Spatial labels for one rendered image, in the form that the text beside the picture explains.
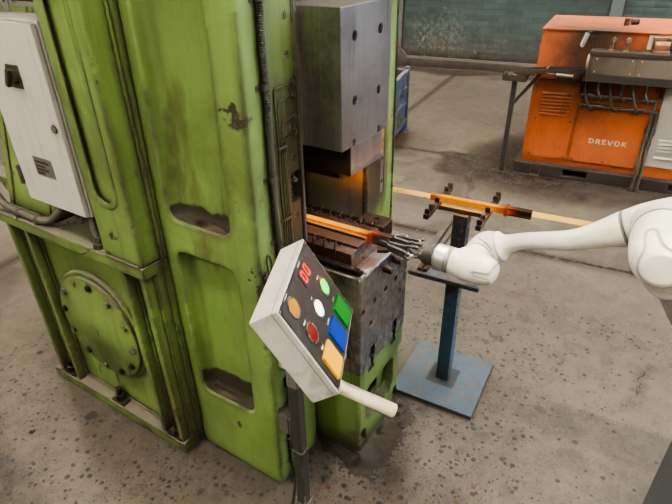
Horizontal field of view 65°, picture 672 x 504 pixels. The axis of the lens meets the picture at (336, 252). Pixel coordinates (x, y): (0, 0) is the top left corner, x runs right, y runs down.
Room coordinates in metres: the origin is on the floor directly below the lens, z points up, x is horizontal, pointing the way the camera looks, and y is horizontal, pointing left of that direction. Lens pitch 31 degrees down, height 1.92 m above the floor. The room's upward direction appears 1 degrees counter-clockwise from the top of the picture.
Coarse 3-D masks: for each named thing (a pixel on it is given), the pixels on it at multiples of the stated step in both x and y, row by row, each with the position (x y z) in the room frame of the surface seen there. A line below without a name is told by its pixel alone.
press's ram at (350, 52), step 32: (320, 0) 1.68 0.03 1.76; (352, 0) 1.66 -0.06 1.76; (384, 0) 1.71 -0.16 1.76; (320, 32) 1.54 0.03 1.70; (352, 32) 1.56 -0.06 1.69; (384, 32) 1.72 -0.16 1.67; (320, 64) 1.54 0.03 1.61; (352, 64) 1.56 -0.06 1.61; (384, 64) 1.72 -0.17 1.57; (320, 96) 1.54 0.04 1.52; (352, 96) 1.56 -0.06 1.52; (384, 96) 1.73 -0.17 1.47; (320, 128) 1.55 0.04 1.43; (352, 128) 1.56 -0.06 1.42
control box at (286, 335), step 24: (288, 264) 1.16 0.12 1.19; (312, 264) 1.23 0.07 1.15; (264, 288) 1.09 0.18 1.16; (288, 288) 1.05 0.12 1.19; (312, 288) 1.14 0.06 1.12; (336, 288) 1.26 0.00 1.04; (264, 312) 0.97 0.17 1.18; (288, 312) 0.98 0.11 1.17; (312, 312) 1.07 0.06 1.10; (264, 336) 0.95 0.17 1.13; (288, 336) 0.94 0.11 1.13; (288, 360) 0.94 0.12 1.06; (312, 360) 0.93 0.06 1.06; (312, 384) 0.93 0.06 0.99; (336, 384) 0.94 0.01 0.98
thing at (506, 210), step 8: (440, 200) 1.98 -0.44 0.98; (448, 200) 1.96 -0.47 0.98; (456, 200) 1.94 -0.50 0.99; (464, 200) 1.94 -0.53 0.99; (472, 200) 1.93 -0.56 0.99; (480, 208) 1.90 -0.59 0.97; (496, 208) 1.87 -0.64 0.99; (504, 208) 1.84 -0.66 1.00; (512, 208) 1.85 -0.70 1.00; (520, 208) 1.84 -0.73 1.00; (520, 216) 1.82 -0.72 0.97; (528, 216) 1.82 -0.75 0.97
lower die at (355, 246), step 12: (324, 216) 1.82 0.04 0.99; (312, 228) 1.73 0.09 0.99; (324, 228) 1.72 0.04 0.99; (372, 228) 1.71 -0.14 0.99; (348, 240) 1.63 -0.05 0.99; (360, 240) 1.63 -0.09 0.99; (336, 252) 1.58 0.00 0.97; (348, 252) 1.56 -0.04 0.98; (360, 252) 1.60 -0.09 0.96; (348, 264) 1.55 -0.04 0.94
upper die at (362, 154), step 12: (360, 144) 1.60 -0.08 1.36; (372, 144) 1.66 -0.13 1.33; (312, 156) 1.62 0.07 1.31; (324, 156) 1.60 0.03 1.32; (336, 156) 1.57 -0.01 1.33; (348, 156) 1.55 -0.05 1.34; (360, 156) 1.60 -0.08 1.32; (372, 156) 1.66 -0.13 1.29; (324, 168) 1.60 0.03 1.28; (336, 168) 1.57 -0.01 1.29; (348, 168) 1.55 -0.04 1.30; (360, 168) 1.60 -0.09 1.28
